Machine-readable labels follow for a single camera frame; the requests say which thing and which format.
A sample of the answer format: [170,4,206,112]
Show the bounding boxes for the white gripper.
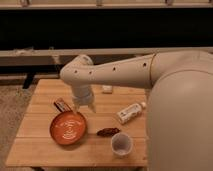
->
[71,85,96,113]

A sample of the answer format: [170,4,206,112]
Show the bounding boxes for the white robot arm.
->
[60,51,213,171]

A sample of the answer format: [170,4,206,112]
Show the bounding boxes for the brown striped snack bar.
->
[54,98,71,112]

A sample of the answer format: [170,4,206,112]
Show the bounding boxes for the white plastic bottle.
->
[116,102,146,124]

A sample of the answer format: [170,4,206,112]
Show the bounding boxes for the wooden table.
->
[6,79,147,167]

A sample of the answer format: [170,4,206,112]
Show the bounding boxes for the grey metal rail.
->
[0,46,213,66]

